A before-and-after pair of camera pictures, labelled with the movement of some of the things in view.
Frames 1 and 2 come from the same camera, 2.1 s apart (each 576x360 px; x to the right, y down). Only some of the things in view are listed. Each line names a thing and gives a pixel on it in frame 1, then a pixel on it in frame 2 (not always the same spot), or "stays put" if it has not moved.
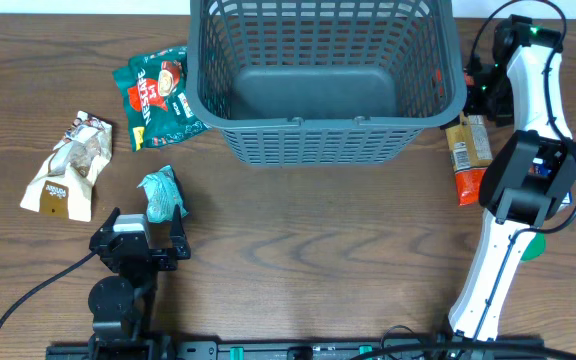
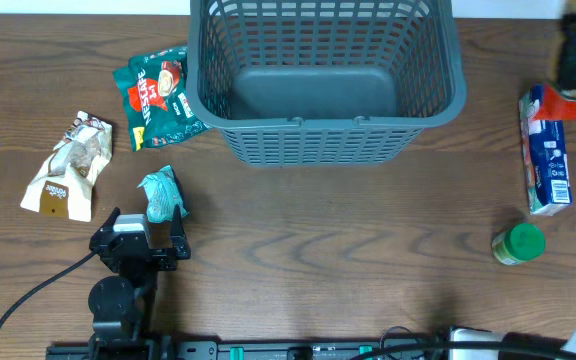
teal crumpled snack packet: x=162 y=194 stays put
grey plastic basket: x=320 y=83 stays put
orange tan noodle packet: x=471 y=151 -> x=570 y=104
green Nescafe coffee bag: x=156 y=95 stays put
